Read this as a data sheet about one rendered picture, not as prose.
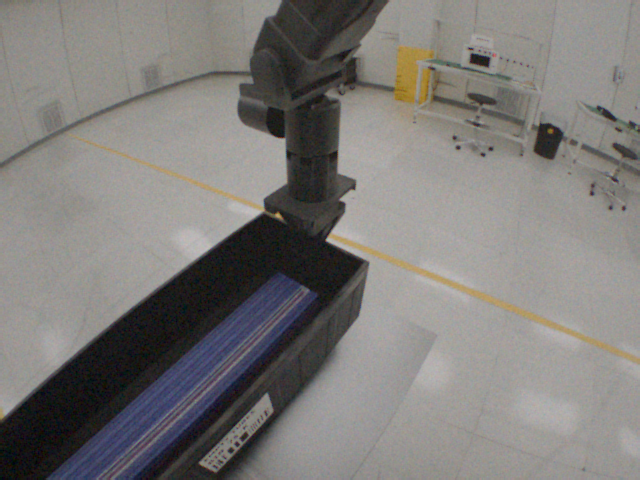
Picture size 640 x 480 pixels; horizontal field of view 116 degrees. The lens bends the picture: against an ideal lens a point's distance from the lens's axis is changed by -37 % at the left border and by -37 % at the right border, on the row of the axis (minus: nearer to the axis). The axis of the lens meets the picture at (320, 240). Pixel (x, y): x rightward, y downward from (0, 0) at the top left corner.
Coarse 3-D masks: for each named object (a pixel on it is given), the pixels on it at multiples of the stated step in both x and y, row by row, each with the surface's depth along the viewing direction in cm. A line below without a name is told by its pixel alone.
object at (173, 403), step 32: (288, 288) 42; (224, 320) 38; (256, 320) 38; (288, 320) 38; (192, 352) 34; (224, 352) 34; (256, 352) 35; (160, 384) 30; (192, 384) 31; (224, 384) 31; (128, 416) 27; (160, 416) 27; (192, 416) 28; (96, 448) 23; (128, 448) 24; (160, 448) 25
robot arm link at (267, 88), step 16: (256, 64) 23; (272, 64) 22; (256, 80) 24; (272, 80) 23; (320, 80) 28; (336, 80) 28; (240, 96) 33; (256, 96) 31; (272, 96) 25; (288, 96) 25; (304, 96) 26; (240, 112) 34; (256, 112) 32; (272, 112) 31; (256, 128) 34; (272, 128) 32
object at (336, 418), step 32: (384, 320) 48; (352, 352) 44; (384, 352) 44; (416, 352) 44; (320, 384) 40; (352, 384) 40; (384, 384) 40; (288, 416) 36; (320, 416) 36; (352, 416) 36; (384, 416) 36; (256, 448) 33; (288, 448) 33; (320, 448) 33; (352, 448) 33
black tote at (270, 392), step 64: (256, 256) 47; (320, 256) 41; (128, 320) 30; (192, 320) 39; (320, 320) 31; (64, 384) 24; (128, 384) 32; (256, 384) 25; (0, 448) 16; (64, 448) 24; (192, 448) 20
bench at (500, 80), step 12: (420, 60) 326; (432, 60) 339; (420, 72) 324; (432, 72) 370; (456, 72) 301; (468, 72) 290; (480, 72) 301; (420, 84) 334; (432, 84) 382; (504, 84) 277; (516, 84) 268; (420, 108) 367; (528, 108) 322; (456, 120) 334; (492, 132) 316; (528, 132) 289
